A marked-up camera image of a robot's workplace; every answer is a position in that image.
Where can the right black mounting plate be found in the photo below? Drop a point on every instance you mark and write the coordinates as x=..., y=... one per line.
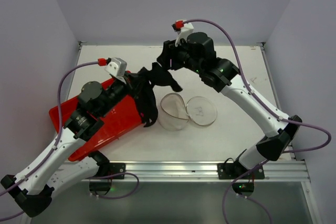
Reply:
x=227, y=171

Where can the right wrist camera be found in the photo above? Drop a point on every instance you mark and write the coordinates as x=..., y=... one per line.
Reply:
x=183, y=30

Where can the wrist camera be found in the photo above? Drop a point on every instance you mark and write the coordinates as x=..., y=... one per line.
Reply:
x=116, y=67
x=183, y=30

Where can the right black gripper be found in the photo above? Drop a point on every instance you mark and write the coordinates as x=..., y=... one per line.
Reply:
x=168, y=55

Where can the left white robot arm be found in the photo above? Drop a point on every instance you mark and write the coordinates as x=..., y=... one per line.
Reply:
x=34, y=188

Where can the white mesh laundry bag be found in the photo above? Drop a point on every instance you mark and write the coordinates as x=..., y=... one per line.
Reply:
x=175, y=113

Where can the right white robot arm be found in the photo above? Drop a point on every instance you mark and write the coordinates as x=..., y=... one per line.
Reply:
x=197, y=54

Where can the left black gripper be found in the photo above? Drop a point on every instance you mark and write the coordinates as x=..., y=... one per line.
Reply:
x=133, y=81

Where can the red plastic tray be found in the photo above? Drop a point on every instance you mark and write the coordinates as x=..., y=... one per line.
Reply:
x=112, y=117

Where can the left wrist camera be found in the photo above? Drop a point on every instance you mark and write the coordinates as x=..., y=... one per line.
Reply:
x=116, y=67

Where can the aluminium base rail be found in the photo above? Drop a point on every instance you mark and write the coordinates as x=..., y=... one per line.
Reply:
x=207, y=171

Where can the black mounting plate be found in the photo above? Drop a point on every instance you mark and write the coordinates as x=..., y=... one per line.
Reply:
x=111, y=169
x=227, y=171

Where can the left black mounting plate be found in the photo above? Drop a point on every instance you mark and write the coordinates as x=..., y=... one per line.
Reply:
x=111, y=169

